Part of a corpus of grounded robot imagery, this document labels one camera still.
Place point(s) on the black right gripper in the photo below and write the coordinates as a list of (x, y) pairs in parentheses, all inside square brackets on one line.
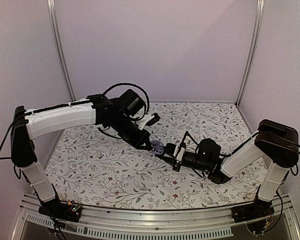
[(175, 163)]

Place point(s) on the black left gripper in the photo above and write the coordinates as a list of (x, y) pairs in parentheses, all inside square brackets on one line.
[(145, 137)]

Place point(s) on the purple earbud charging case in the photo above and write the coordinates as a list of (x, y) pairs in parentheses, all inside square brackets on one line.
[(157, 148)]

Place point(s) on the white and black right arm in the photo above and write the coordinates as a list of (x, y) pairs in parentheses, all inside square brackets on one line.
[(278, 142)]

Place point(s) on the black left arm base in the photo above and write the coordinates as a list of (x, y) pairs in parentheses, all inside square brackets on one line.
[(56, 209)]

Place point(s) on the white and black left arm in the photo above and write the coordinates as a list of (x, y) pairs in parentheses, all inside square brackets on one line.
[(127, 115)]

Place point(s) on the floral patterned table mat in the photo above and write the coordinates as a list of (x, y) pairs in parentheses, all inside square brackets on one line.
[(96, 169)]

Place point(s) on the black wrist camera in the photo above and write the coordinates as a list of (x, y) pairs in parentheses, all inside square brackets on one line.
[(147, 120), (179, 151)]

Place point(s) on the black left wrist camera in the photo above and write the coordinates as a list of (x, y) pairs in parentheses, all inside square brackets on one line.
[(147, 120)]

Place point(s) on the aluminium frame rail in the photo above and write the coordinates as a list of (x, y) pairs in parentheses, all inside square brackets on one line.
[(103, 223)]

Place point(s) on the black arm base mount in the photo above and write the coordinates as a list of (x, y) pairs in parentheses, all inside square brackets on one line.
[(257, 209)]

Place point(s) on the left aluminium corner post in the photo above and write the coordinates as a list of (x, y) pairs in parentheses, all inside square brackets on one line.
[(52, 12)]

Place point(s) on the aluminium corner post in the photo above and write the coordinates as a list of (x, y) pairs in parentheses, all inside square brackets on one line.
[(260, 4), (52, 12)]

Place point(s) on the right aluminium corner post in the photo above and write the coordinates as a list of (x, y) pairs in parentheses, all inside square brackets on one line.
[(260, 4)]

